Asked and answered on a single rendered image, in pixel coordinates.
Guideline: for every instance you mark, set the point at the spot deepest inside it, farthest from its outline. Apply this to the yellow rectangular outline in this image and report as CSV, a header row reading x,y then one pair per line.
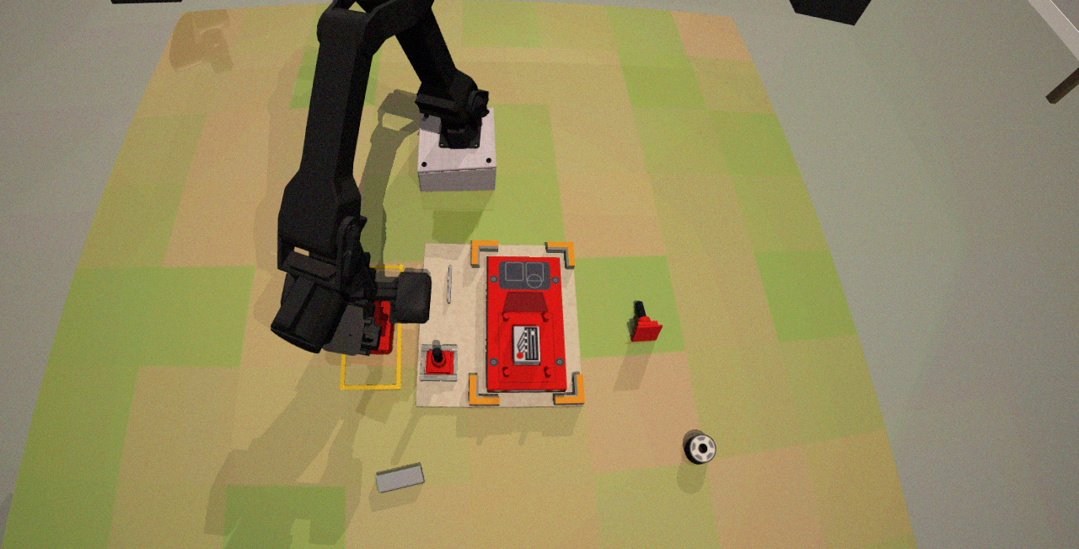
x,y
398,351

